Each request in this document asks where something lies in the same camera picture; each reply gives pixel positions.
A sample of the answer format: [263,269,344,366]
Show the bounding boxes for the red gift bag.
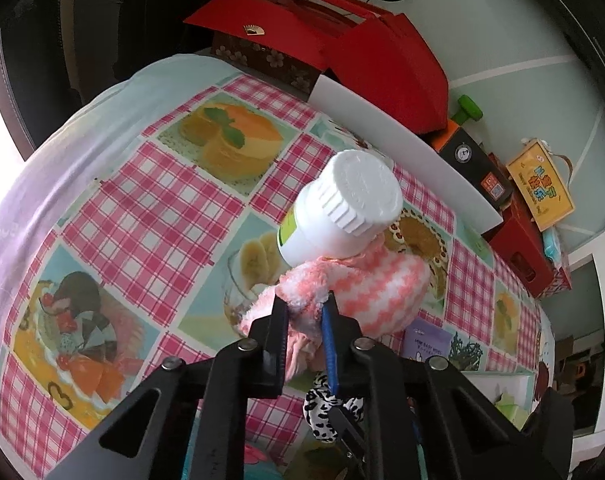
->
[305,0,450,136]

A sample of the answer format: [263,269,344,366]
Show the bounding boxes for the red patterned box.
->
[537,260,573,301]

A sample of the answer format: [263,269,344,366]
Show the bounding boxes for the white board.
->
[309,74,505,235]

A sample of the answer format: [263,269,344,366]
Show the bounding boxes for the blue wipes pack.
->
[542,227,563,266]

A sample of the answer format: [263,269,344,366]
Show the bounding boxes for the white plastic bottle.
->
[276,150,404,267]

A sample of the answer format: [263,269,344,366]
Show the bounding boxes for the brown floral box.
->
[211,30,319,101]

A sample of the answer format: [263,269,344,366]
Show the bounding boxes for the red gift box lid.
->
[183,0,333,68]

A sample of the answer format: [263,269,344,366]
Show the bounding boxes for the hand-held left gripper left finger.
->
[45,295,290,480]

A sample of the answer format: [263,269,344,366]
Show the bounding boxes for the yellow wooden box with handle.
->
[505,137,575,231]

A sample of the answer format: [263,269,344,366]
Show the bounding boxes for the leopard print scrunchie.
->
[303,372,365,443]

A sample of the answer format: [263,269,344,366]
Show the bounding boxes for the white tray with teal rim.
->
[459,370,535,431]

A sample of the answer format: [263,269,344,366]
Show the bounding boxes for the pink zigzag fluffy cloth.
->
[237,240,431,381]

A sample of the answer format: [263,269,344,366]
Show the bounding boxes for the red cardboard box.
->
[482,195,558,301]

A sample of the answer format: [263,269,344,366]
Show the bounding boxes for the cardboard boxes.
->
[555,335,605,396]

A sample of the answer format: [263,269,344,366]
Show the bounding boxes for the green dumbbell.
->
[449,95,483,126]

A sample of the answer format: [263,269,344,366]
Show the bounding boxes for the black box with gauge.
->
[431,122,514,211]

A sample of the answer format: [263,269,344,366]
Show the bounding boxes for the pink checked printed tablecloth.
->
[0,52,555,480]

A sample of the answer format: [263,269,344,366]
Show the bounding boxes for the purple printed packet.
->
[401,317,455,361]

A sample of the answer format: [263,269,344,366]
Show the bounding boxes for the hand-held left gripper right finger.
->
[322,290,575,480]

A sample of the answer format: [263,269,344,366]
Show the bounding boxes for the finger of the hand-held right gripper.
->
[331,406,368,461]

